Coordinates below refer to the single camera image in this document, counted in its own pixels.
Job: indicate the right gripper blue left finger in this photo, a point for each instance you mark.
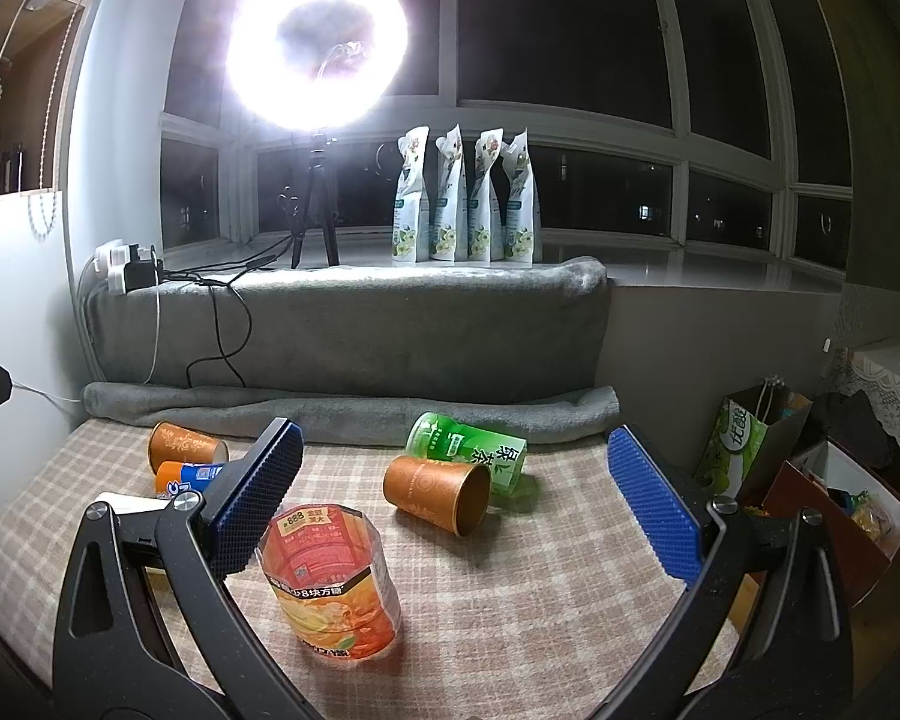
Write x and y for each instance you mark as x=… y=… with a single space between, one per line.
x=113 y=656

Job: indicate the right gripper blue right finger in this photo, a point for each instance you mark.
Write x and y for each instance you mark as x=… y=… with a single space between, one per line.
x=761 y=629

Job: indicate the orange cut plastic bottle cup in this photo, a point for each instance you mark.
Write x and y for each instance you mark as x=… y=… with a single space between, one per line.
x=326 y=565

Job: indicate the orange blue bottle cup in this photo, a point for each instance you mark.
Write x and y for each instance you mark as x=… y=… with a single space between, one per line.
x=175 y=477

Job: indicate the orange paper cup left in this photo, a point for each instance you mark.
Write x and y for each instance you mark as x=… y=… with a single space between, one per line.
x=170 y=442

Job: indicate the orange paper cup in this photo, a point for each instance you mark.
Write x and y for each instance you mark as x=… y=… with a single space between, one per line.
x=451 y=496
x=170 y=442

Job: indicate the green tea bottle cup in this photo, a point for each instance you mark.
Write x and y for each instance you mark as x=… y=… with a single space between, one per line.
x=438 y=437

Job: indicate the orange paper cup right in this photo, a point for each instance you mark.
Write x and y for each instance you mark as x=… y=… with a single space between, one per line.
x=451 y=496

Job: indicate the red gift box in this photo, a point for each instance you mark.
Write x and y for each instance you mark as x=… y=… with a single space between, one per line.
x=861 y=512

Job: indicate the white power strip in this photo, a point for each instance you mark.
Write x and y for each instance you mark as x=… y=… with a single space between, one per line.
x=127 y=267

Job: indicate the green paper shopping bag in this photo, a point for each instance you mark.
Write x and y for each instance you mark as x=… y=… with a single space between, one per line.
x=754 y=433

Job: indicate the white lace cloth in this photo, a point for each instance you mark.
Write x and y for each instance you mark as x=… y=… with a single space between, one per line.
x=876 y=368

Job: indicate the grey rolled blanket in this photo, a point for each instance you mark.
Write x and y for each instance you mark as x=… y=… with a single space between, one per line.
x=346 y=419

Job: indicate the grey sofa backrest cushion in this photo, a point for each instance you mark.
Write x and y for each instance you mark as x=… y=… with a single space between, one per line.
x=461 y=333

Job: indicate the bright ring light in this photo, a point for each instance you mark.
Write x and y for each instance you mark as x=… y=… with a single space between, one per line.
x=314 y=66

